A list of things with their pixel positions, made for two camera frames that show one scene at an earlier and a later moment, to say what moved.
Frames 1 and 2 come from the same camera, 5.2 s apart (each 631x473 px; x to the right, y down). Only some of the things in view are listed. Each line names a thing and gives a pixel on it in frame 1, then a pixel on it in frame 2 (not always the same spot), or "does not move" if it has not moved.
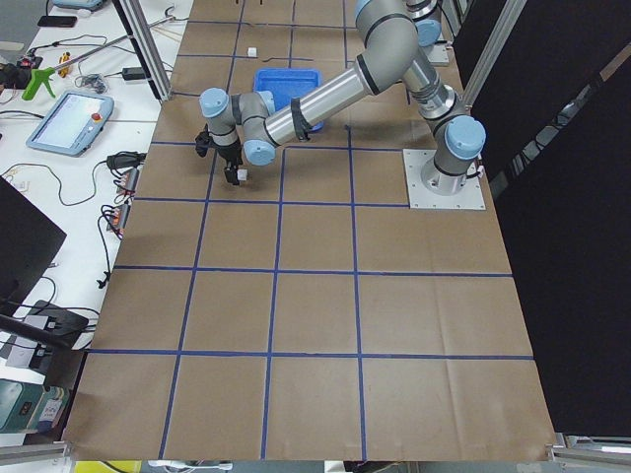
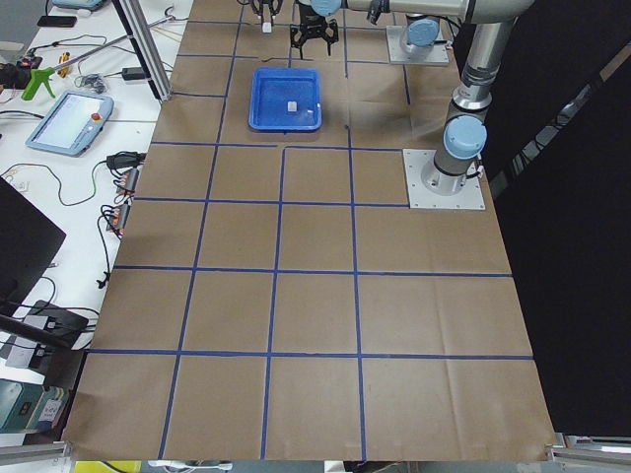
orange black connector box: [129, 180] does not move
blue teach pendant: [71, 124] does not move
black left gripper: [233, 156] -> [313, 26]
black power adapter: [133, 73] does not move
